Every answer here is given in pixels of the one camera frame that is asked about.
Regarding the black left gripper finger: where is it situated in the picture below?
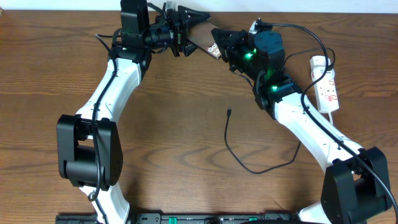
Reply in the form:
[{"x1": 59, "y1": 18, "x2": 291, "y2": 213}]
[
  {"x1": 177, "y1": 6, "x2": 211, "y2": 31},
  {"x1": 183, "y1": 42, "x2": 198, "y2": 57}
]

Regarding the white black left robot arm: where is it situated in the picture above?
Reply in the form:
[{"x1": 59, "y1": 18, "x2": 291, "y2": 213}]
[{"x1": 56, "y1": 0, "x2": 210, "y2": 223}]

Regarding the white power extension socket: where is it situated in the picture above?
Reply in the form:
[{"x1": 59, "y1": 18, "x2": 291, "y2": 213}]
[{"x1": 310, "y1": 55, "x2": 339, "y2": 113}]

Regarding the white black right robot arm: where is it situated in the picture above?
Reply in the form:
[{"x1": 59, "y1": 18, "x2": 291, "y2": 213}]
[{"x1": 211, "y1": 20, "x2": 397, "y2": 223}]

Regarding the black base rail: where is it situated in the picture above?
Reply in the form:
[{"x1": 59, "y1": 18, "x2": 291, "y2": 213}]
[{"x1": 55, "y1": 211, "x2": 368, "y2": 224}]

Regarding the Samsung Galaxy smartphone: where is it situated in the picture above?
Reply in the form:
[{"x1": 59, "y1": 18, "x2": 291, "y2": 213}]
[{"x1": 188, "y1": 20, "x2": 221, "y2": 60}]

